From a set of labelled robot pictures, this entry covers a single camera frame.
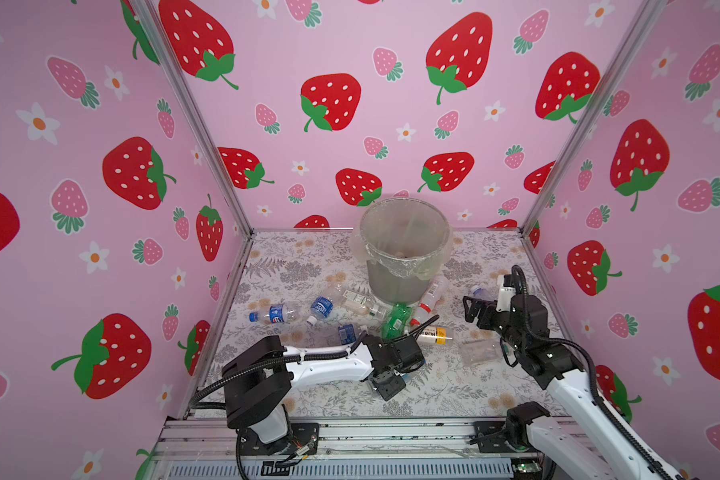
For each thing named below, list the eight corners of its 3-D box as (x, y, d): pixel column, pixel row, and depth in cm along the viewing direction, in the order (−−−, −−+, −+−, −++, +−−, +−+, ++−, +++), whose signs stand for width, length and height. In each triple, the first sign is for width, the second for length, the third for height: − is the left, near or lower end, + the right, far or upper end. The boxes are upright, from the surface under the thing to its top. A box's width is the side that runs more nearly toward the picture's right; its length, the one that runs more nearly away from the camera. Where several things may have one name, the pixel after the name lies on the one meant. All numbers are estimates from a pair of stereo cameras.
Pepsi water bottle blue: (252, 329, 95) (247, 321, 91) (254, 314, 99) (249, 306, 94) (300, 322, 97) (297, 314, 93) (300, 308, 100) (297, 300, 96)
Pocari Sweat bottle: (306, 325, 97) (302, 316, 92) (319, 303, 102) (317, 293, 97) (321, 331, 95) (319, 322, 90) (334, 308, 101) (332, 298, 96)
